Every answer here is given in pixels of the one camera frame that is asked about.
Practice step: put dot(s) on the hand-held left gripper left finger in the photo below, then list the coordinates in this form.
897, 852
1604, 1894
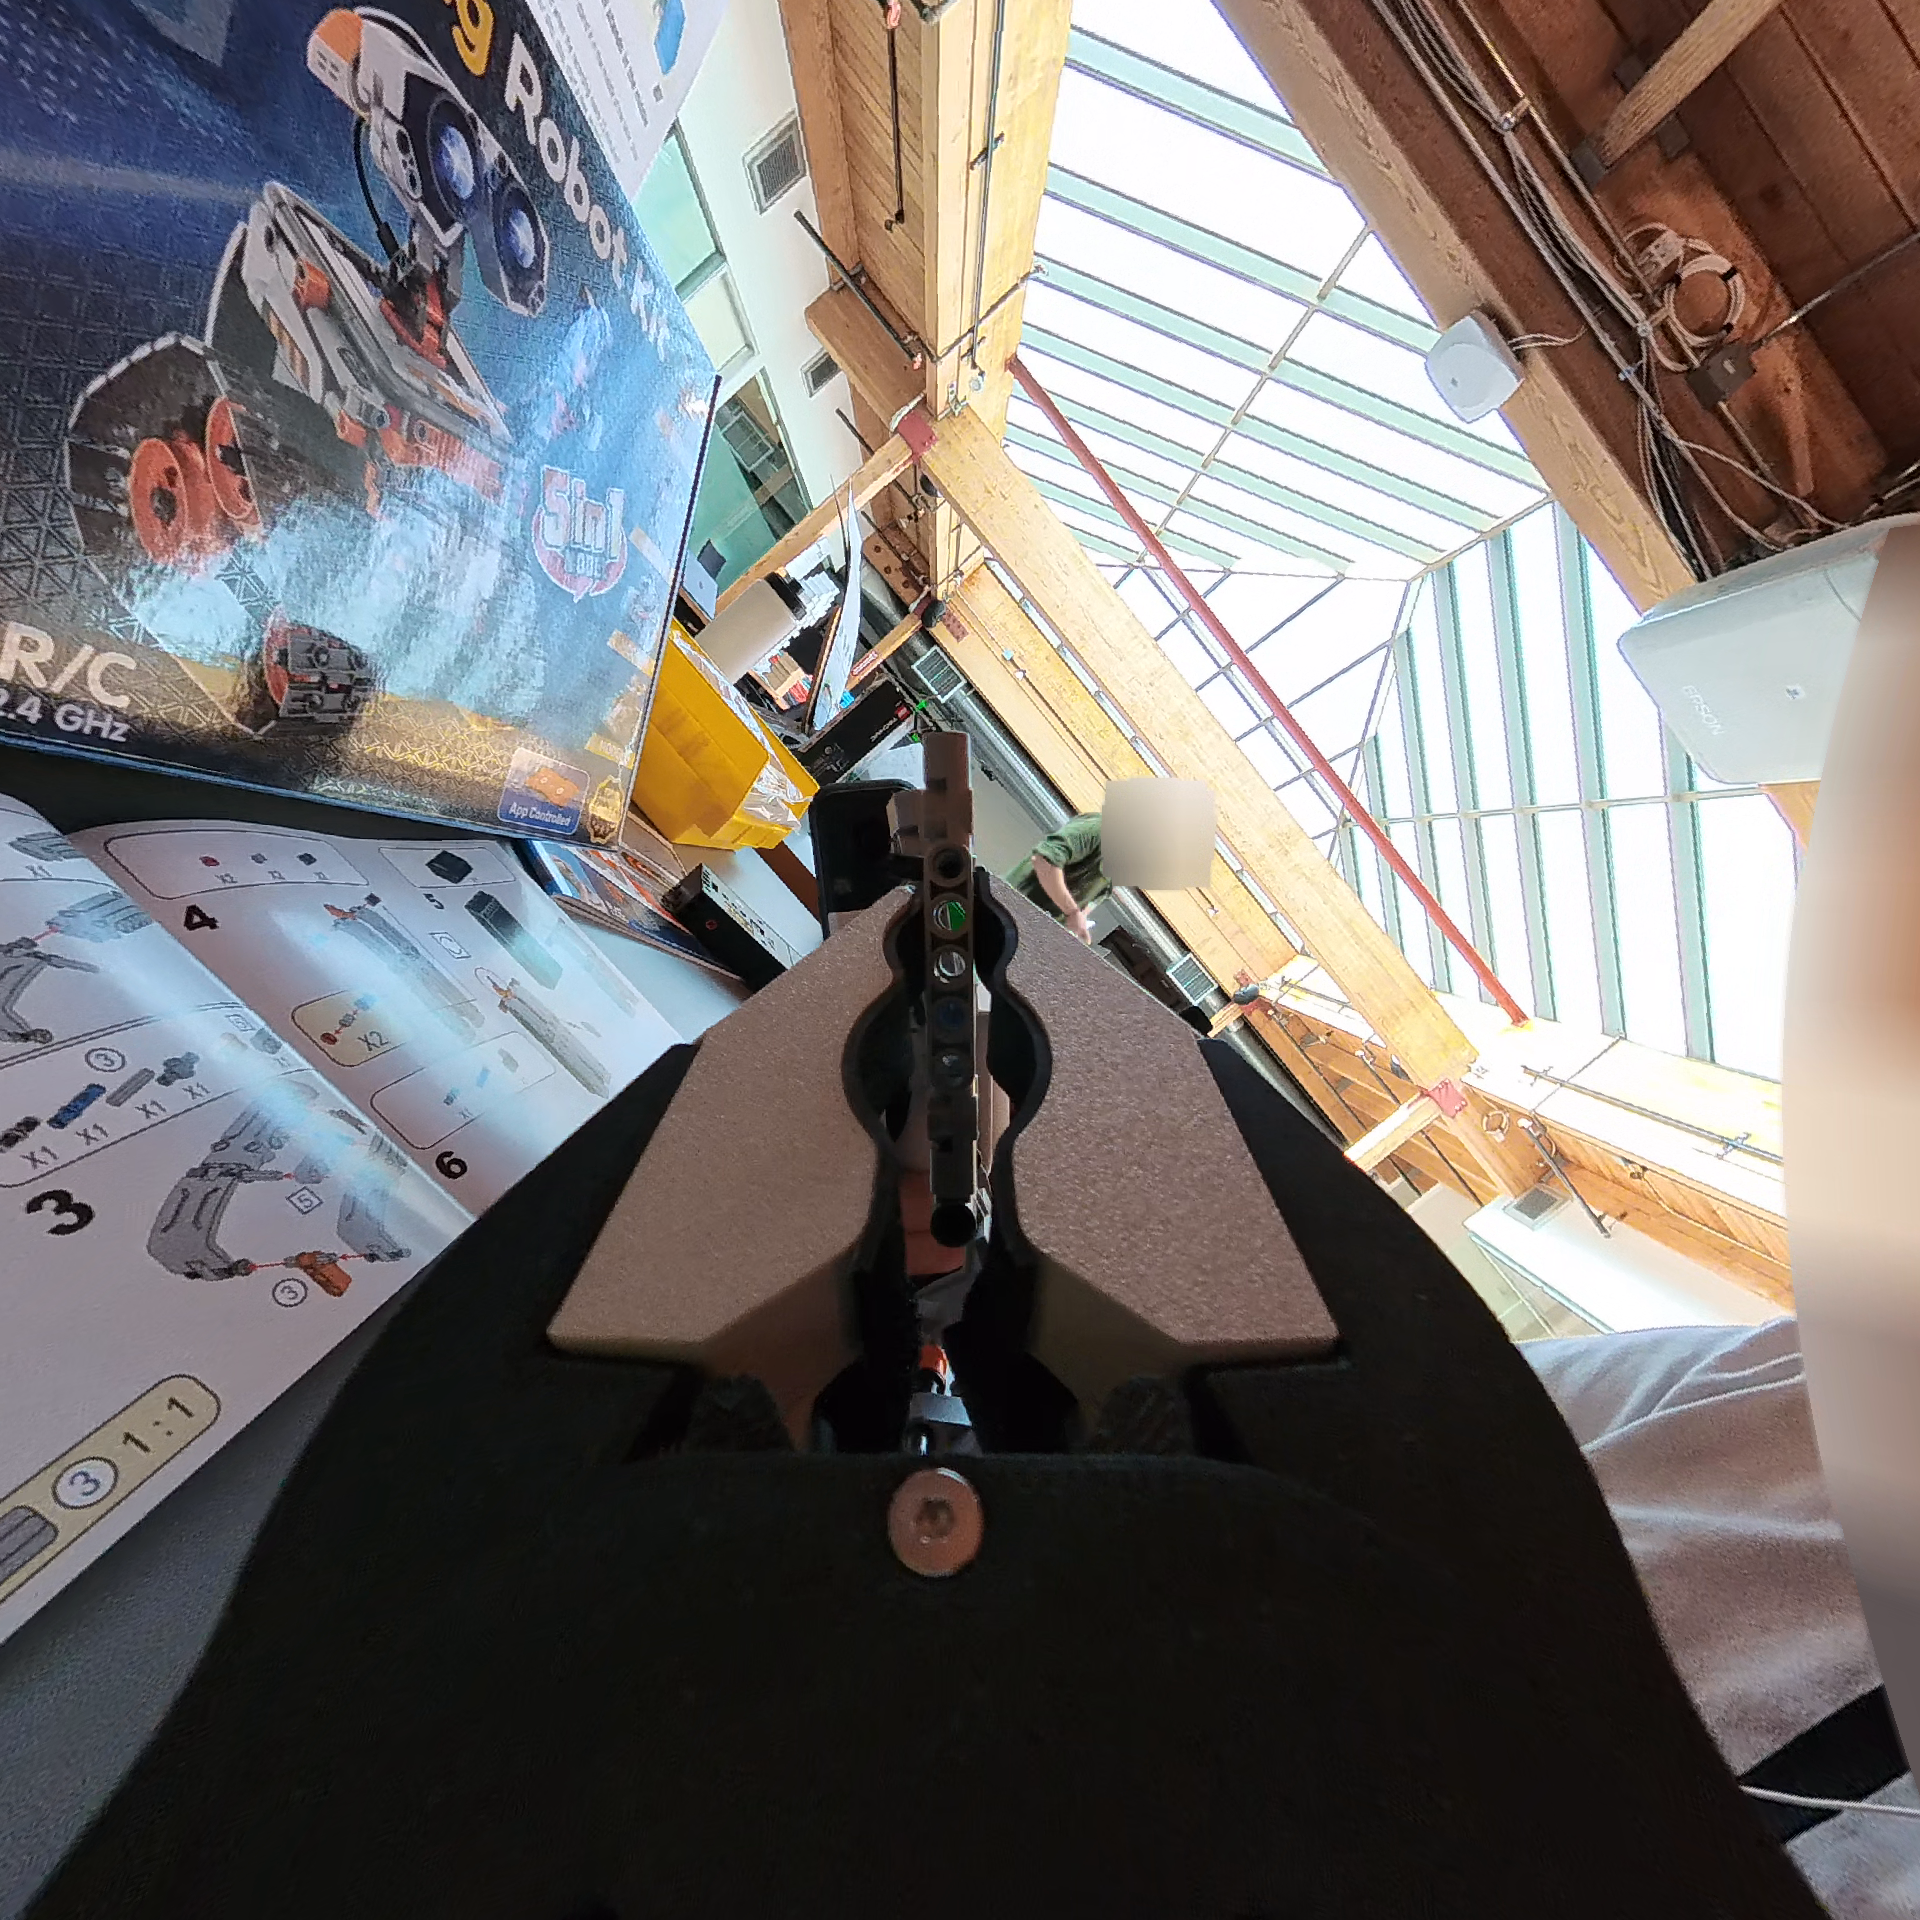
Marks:
720, 1184

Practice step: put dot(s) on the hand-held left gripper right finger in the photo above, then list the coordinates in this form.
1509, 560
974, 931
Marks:
1170, 1184

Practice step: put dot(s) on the grey toy beam arm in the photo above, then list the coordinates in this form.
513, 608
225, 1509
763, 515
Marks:
948, 1021

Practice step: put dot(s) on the grey desk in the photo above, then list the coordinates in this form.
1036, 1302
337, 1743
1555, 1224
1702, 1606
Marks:
690, 975

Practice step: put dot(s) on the clear plastic bag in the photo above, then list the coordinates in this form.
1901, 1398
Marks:
763, 796

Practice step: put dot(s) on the black carton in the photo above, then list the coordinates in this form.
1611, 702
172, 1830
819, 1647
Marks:
862, 727

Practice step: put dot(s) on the small black box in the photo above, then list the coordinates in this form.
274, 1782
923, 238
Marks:
728, 916

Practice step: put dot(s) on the yellow plastic bin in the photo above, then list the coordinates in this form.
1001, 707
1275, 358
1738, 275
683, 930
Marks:
697, 751

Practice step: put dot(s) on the white air vent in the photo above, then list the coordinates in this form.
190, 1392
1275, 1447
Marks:
937, 672

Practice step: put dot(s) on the white paper roll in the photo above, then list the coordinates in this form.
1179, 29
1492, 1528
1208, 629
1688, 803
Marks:
750, 623

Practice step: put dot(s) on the large wooden ceiling beam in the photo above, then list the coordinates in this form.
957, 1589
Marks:
1170, 722

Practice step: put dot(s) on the wooden window sill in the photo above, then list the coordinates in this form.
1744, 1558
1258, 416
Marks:
1621, 1155

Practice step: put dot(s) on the white instruction booklet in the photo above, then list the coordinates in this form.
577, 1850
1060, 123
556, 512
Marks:
148, 1202

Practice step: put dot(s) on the person's white shirt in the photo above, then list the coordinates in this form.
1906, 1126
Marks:
1693, 1500

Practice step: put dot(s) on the glass skylight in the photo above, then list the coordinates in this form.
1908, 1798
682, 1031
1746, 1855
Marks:
1348, 451

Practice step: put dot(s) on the large blue toy box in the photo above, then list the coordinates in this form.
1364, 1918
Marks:
299, 376

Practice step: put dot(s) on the white projector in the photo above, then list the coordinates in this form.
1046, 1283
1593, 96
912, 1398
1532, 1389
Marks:
1755, 675

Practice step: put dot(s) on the white sensor box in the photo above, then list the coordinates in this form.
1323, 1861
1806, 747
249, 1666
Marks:
1472, 365

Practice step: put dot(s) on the white wall vent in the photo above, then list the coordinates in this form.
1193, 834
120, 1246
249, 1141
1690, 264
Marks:
772, 159

